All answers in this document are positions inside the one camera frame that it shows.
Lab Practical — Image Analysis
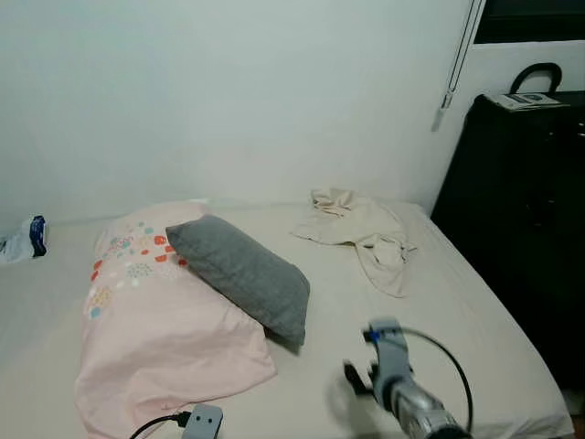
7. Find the white blind wand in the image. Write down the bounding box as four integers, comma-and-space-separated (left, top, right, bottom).
431, 0, 486, 134

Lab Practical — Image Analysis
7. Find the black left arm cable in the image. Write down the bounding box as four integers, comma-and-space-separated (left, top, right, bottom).
127, 412, 192, 439

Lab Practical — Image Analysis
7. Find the grey pillow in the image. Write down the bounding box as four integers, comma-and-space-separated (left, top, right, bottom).
165, 215, 312, 348

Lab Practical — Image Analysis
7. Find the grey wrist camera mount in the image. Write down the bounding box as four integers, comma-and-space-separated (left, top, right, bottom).
364, 317, 414, 387
180, 404, 224, 439

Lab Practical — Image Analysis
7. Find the black curved bag handle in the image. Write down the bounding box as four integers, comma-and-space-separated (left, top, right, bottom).
508, 62, 564, 96

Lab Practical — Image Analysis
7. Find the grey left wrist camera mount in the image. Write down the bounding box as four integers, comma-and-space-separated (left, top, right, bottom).
180, 404, 224, 439

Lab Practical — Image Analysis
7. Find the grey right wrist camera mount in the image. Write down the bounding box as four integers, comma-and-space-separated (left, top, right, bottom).
364, 317, 414, 387

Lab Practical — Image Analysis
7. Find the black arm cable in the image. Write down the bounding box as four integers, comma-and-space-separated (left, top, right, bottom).
127, 412, 192, 439
400, 327, 475, 436

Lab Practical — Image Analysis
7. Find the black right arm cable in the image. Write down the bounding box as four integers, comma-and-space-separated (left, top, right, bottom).
400, 327, 475, 436

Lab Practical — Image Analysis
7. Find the dark window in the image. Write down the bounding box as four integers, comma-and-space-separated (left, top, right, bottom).
473, 0, 585, 46

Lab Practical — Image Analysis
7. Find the white and blue plastic bag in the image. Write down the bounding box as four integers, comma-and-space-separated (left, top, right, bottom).
0, 215, 49, 267

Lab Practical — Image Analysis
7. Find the bed with white sheet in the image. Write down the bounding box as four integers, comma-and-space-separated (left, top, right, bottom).
0, 200, 575, 439

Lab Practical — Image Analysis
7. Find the crumpled beige garment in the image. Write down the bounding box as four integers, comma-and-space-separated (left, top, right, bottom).
292, 187, 419, 299

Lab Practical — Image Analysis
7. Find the white booklet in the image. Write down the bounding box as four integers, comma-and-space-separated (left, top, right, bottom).
482, 91, 570, 112

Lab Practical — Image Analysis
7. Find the black dresser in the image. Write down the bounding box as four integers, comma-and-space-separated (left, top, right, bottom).
430, 90, 585, 396

